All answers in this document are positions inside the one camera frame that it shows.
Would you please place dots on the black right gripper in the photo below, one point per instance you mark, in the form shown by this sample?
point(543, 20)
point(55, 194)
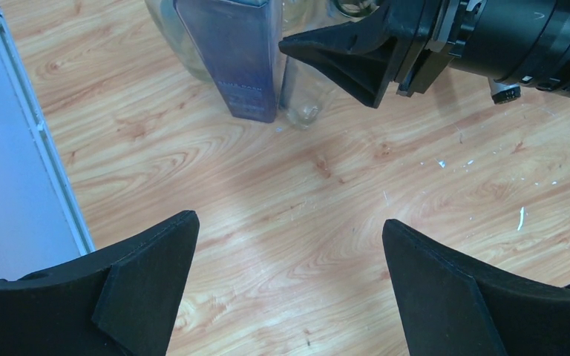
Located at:
point(408, 43)

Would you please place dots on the small clear bottle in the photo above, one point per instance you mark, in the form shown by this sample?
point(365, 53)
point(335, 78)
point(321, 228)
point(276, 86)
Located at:
point(305, 92)

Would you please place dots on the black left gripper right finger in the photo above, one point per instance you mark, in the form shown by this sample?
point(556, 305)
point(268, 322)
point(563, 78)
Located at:
point(453, 304)

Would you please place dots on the dark labelled clear bottle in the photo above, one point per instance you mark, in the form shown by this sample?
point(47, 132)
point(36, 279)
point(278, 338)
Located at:
point(169, 24)

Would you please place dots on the olive wine bottle silver neck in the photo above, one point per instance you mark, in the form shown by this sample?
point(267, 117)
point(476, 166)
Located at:
point(501, 93)

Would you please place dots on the blue square glass bottle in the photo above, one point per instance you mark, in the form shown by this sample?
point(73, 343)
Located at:
point(238, 43)

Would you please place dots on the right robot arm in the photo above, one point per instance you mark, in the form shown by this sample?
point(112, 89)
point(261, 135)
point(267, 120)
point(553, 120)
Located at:
point(513, 44)

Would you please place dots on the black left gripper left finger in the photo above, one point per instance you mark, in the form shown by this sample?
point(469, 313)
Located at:
point(120, 300)

